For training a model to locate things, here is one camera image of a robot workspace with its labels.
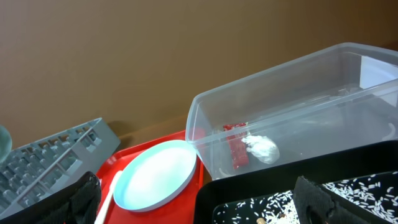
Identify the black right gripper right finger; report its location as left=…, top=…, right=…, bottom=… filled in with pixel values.
left=293, top=176, right=390, bottom=224

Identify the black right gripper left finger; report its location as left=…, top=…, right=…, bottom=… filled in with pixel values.
left=1, top=172, right=101, bottom=224

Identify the white plastic spoon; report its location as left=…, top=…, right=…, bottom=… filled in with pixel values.
left=94, top=170, right=122, bottom=224

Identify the white rice pile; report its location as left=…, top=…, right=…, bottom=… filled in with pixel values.
left=212, top=171, right=397, bottom=224

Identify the white tissue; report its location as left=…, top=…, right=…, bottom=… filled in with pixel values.
left=241, top=135, right=280, bottom=164

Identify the light blue plate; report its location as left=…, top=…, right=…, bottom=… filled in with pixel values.
left=113, top=140, right=197, bottom=212

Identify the red snack wrapper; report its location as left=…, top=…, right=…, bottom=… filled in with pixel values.
left=226, top=131, right=249, bottom=169

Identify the mint green bowl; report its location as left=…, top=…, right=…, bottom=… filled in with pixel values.
left=0, top=125, right=12, bottom=162

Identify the grey dishwasher rack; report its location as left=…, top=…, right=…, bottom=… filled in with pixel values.
left=1, top=118, right=121, bottom=218

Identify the black waste tray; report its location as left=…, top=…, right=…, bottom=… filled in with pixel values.
left=193, top=140, right=397, bottom=224

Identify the clear plastic bin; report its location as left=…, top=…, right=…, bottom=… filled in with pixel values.
left=185, top=43, right=397, bottom=179

